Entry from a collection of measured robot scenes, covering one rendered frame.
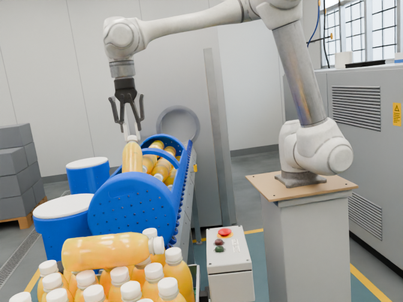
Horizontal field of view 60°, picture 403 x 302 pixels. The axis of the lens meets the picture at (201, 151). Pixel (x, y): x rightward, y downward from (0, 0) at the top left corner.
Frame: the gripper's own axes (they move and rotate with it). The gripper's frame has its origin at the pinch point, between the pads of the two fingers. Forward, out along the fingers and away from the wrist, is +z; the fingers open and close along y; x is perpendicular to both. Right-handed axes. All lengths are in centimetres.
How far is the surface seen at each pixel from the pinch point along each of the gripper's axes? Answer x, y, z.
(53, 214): -1.9, 36.9, 30.4
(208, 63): -116, -34, -27
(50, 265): 57, 11, 22
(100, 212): 26.8, 7.6, 21.0
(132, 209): 26.8, -2.6, 21.0
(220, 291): 61, -28, 30
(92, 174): -90, 50, 36
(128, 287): 69, -10, 22
